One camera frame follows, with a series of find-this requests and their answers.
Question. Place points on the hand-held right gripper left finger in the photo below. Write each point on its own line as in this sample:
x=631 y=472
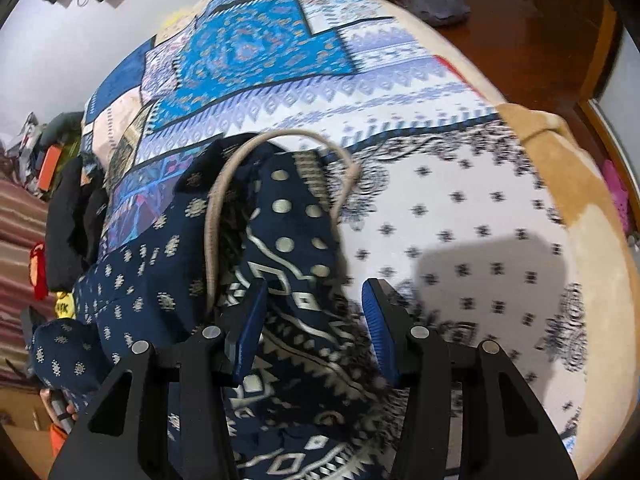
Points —
x=250 y=330

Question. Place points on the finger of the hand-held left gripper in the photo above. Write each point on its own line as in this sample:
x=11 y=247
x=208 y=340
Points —
x=27 y=324

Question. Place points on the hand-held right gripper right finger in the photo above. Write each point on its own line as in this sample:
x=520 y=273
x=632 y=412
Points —
x=380 y=330

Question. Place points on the navy patterned hooded jacket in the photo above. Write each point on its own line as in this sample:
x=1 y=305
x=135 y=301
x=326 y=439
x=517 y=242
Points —
x=295 y=240

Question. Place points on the pile of grey clothes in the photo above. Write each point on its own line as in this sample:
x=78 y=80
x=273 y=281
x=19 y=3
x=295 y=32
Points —
x=25 y=145

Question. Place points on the yellow printed garment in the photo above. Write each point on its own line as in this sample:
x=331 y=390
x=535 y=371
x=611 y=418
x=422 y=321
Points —
x=64 y=304

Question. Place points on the red plush toy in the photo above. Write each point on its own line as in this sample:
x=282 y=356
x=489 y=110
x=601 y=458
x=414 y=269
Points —
x=38 y=270

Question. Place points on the striped red curtain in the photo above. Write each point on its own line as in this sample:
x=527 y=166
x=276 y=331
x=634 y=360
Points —
x=20 y=240

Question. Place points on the black folded garment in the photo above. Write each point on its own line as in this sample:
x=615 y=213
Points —
x=70 y=225

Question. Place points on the blue patchwork bed sheet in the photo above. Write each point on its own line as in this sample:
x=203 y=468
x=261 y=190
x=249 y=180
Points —
x=450 y=210

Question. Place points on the orange box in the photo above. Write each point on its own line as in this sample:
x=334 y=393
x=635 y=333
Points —
x=49 y=167

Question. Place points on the green patterned covered box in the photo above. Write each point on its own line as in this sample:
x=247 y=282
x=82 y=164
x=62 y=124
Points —
x=74 y=142

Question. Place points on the dark grey bag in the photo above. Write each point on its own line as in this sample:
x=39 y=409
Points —
x=62 y=127

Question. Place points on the beige blanket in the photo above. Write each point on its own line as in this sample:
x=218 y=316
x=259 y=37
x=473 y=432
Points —
x=575 y=170

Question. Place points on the pink slipper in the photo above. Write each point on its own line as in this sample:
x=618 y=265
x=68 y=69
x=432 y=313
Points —
x=616 y=195

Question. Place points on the frosted wardrobe sliding door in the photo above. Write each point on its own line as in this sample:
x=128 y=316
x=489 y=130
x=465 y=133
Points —
x=631 y=65

